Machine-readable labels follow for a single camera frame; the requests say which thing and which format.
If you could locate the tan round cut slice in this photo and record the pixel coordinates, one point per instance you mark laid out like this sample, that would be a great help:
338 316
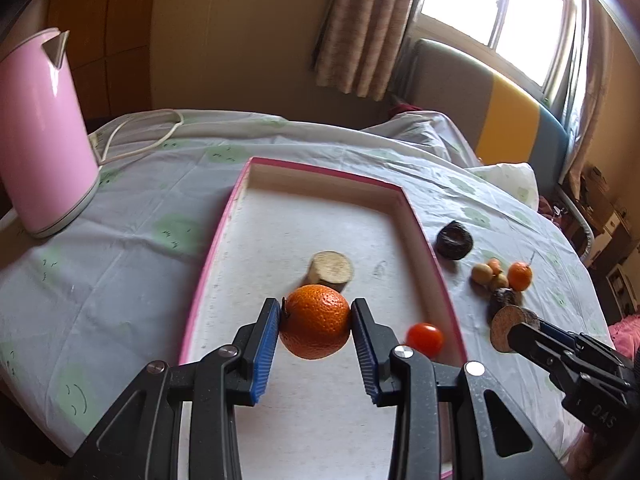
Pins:
505 330

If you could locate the dark red cloth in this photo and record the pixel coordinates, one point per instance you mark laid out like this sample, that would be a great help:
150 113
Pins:
404 110

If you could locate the small tangerine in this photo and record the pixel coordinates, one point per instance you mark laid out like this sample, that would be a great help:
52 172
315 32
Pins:
520 276

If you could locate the stack of cardboard boxes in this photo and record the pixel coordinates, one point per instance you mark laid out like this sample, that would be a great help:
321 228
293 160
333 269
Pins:
607 210

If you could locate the white duvet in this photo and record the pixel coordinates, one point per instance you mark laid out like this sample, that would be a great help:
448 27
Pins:
425 132

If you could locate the grey yellow blue headboard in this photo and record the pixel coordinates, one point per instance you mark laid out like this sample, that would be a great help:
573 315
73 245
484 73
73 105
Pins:
465 90

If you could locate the pink electric kettle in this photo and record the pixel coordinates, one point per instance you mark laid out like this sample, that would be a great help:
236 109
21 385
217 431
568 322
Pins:
40 135

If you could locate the sheer patterned curtain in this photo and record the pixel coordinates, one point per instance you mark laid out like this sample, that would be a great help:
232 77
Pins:
590 85

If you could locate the wooden wardrobe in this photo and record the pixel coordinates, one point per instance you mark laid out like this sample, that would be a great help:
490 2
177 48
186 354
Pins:
100 35

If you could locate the pink blanket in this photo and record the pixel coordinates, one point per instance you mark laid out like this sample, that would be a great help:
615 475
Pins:
627 335

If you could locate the pink-rimmed shallow box tray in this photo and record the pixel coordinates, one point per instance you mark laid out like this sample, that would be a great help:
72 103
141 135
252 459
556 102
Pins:
320 220

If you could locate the white pillow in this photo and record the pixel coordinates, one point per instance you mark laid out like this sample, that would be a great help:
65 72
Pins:
510 180

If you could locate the small yellow fruit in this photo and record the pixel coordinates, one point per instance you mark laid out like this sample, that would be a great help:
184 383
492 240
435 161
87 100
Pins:
482 274
499 283

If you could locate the window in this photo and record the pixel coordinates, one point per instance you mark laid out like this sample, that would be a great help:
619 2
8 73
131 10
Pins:
500 5

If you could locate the tiny orange fruit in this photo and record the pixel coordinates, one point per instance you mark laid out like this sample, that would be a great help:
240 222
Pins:
494 265

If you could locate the grey metal bed rail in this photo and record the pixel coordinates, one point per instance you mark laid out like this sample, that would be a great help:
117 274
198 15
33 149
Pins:
580 220

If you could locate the red cherry tomato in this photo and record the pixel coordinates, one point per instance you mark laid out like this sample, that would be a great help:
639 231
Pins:
424 340

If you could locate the beige patterned curtain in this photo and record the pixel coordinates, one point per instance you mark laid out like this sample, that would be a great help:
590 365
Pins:
365 25

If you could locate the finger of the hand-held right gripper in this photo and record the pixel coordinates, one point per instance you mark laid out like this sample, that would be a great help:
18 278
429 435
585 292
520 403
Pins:
530 344
557 332

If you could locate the dark brown round fruit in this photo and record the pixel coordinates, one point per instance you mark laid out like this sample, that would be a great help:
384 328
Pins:
454 241

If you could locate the large orange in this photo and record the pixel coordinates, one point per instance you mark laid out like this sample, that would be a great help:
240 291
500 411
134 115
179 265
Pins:
315 320

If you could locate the beige round cracker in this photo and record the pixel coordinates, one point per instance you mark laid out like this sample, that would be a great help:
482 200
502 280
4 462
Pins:
330 269

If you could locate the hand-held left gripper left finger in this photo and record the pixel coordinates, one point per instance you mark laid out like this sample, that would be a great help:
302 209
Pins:
264 355

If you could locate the dark brown water chestnut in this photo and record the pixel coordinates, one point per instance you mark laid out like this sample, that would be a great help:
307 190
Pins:
504 301

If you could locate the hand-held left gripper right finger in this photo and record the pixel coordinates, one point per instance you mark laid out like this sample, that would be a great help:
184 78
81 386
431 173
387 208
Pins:
364 355

